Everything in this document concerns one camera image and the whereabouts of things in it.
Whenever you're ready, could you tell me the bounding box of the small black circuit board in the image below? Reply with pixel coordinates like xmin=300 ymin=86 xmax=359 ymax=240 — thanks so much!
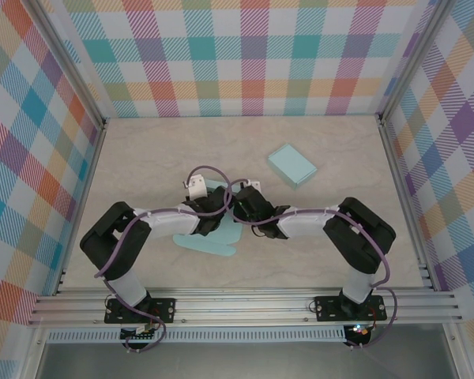
xmin=120 ymin=325 xmax=160 ymax=343

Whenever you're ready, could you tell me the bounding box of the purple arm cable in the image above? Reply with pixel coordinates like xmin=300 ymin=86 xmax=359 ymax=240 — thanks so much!
xmin=226 ymin=178 xmax=400 ymax=352
xmin=96 ymin=164 xmax=235 ymax=355

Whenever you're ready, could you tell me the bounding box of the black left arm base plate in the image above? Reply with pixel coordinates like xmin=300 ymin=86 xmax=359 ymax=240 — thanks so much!
xmin=103 ymin=296 xmax=178 ymax=325

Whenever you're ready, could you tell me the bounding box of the small circuit board with light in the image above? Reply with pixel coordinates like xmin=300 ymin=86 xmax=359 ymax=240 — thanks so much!
xmin=345 ymin=323 xmax=371 ymax=340

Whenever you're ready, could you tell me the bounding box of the grey metal panel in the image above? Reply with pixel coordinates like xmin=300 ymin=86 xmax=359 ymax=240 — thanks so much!
xmin=35 ymin=341 xmax=459 ymax=379

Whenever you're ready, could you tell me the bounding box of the aluminium frame post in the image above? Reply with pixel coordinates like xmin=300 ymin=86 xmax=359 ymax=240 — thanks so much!
xmin=378 ymin=0 xmax=455 ymax=126
xmin=30 ymin=0 xmax=108 ymax=133

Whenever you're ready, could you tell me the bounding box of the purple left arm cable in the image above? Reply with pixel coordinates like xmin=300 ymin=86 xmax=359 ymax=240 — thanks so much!
xmin=96 ymin=164 xmax=235 ymax=355

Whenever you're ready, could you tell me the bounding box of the aluminium mounting rail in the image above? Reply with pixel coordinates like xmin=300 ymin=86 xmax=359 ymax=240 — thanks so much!
xmin=26 ymin=287 xmax=465 ymax=328

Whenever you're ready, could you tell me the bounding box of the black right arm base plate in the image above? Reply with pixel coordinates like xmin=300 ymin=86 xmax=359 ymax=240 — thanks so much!
xmin=314 ymin=295 xmax=389 ymax=323

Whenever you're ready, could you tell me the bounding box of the slotted grey cable duct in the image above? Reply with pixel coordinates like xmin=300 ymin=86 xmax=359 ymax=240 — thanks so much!
xmin=46 ymin=325 xmax=348 ymax=344

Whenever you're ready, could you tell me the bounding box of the light blue paper box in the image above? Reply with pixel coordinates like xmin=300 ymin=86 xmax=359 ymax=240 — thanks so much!
xmin=172 ymin=178 xmax=243 ymax=261
xmin=266 ymin=143 xmax=318 ymax=191

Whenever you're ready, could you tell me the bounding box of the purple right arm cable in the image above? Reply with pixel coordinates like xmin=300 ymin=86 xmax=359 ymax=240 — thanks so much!
xmin=226 ymin=178 xmax=400 ymax=352

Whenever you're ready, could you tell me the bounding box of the aluminium side rail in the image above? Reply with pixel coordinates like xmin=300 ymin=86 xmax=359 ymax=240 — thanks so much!
xmin=378 ymin=116 xmax=436 ymax=292
xmin=54 ymin=118 xmax=108 ymax=297

